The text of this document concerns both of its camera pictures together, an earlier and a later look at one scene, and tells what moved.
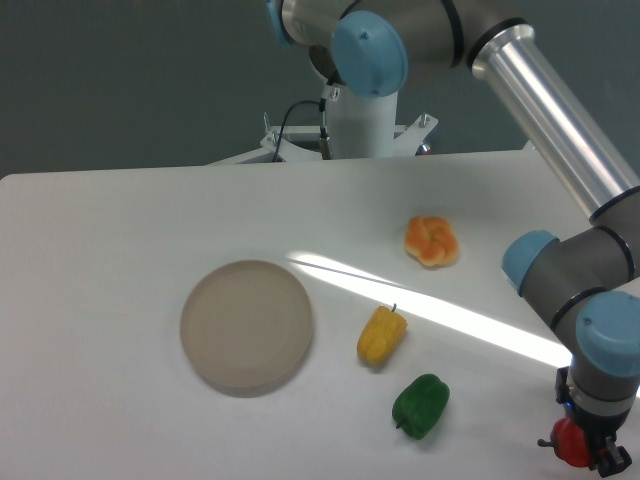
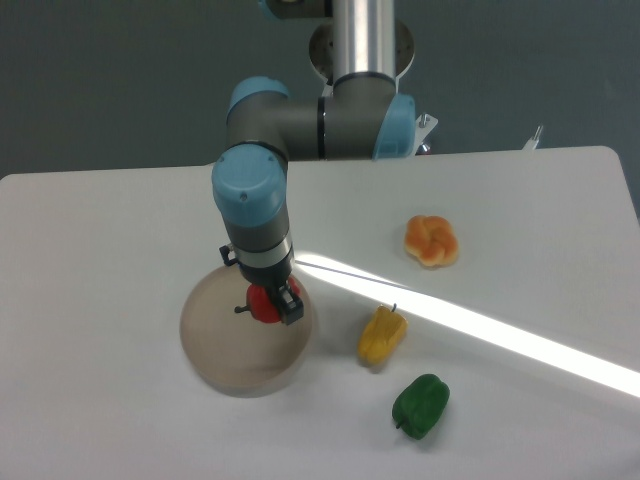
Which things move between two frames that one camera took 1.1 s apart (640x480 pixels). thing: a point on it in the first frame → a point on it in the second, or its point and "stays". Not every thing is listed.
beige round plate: [247, 327] stays
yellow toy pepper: [381, 335] stays
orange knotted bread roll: [431, 240] stays
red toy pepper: [570, 443] → [261, 303]
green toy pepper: [421, 404] stays
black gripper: [600, 428] → [292, 307]
